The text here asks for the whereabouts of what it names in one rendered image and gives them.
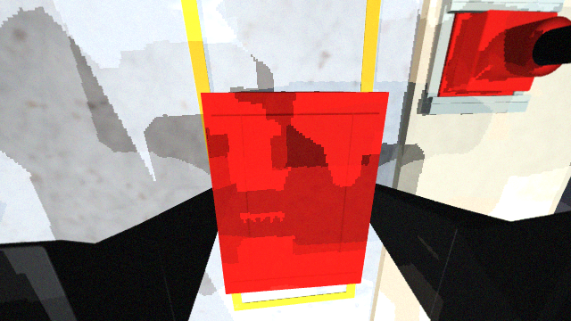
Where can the yellow tape border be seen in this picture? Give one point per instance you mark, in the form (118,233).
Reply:
(195,42)

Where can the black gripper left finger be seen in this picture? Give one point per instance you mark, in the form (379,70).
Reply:
(149,272)

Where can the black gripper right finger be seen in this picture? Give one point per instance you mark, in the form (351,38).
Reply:
(463,265)

